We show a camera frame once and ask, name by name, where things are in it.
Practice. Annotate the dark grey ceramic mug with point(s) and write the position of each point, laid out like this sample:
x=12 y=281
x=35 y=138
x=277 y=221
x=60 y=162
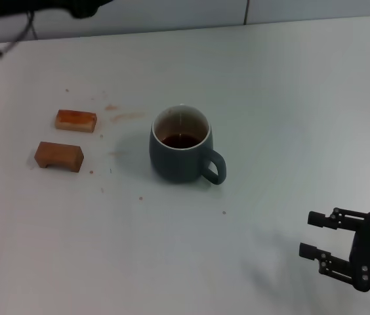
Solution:
x=178 y=164

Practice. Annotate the dark brown coffee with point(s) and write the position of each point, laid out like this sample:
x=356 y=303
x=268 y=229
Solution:
x=181 y=141

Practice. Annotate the orange stained wooden block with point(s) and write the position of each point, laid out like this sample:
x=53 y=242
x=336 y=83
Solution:
x=75 y=120

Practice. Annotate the brown wooden block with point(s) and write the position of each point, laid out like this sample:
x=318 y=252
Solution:
x=60 y=154

